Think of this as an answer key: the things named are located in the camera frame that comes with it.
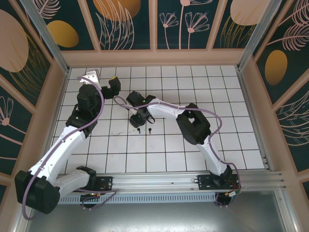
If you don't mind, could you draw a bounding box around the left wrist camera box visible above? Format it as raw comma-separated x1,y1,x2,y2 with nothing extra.
80,69,101,86

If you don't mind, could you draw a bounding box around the dark panel with beige circle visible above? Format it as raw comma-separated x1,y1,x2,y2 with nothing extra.
0,0,53,108
211,0,264,49

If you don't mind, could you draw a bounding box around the short purple base cable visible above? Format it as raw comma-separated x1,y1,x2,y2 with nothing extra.
215,192,231,208
80,189,118,211

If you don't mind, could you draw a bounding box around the dark panel with pink flowers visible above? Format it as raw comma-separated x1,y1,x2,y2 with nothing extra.
156,0,222,50
0,73,34,175

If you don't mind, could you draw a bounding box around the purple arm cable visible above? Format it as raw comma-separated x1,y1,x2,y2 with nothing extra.
113,96,242,191
22,76,106,221

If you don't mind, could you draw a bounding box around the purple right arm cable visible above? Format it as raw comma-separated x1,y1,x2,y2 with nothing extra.
113,96,242,191

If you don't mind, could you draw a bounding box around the grey metal sheet panel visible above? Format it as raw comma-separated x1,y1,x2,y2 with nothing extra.
14,190,296,232

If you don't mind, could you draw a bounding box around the dark panel with leaf drawing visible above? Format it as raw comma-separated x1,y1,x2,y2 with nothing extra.
275,86,309,173
86,0,151,51

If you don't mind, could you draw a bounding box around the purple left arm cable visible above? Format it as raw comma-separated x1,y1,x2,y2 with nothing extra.
22,76,106,221

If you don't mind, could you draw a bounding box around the white slotted cable duct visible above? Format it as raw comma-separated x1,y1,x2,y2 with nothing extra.
59,194,217,204

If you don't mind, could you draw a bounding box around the aluminium corner post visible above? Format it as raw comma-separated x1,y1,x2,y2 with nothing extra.
237,0,279,71
19,0,71,74

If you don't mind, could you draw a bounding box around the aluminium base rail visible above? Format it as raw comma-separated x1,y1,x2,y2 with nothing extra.
56,171,287,194

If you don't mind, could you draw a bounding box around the dark panel with golden ovals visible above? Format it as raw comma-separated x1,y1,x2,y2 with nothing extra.
254,0,309,105
36,0,96,51

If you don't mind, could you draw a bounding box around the aluminium side rail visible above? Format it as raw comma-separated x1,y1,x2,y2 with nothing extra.
237,69,275,174
36,69,71,176

